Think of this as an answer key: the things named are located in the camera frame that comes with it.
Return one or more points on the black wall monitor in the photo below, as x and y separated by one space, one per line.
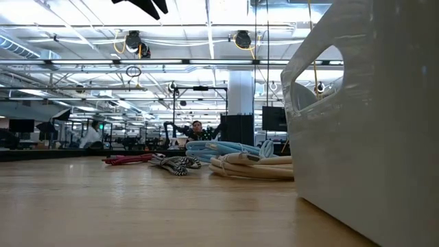
274 118

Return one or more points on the light grey plastic bin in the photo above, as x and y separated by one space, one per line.
370 154

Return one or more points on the black panel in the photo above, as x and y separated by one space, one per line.
238 128

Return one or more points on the black aluminium table frame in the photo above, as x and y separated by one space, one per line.
68 154

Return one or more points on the white building column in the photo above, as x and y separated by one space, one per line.
240 92

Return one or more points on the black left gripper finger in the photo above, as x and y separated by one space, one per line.
142 5
162 5

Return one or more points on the silver ventilation duct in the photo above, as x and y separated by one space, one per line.
17 48

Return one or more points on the black distant rig frame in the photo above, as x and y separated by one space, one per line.
174 106

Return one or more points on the black distant robot arm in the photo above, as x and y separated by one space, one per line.
216 129
168 132

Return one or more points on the black distant monitor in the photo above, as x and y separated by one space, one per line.
21 125

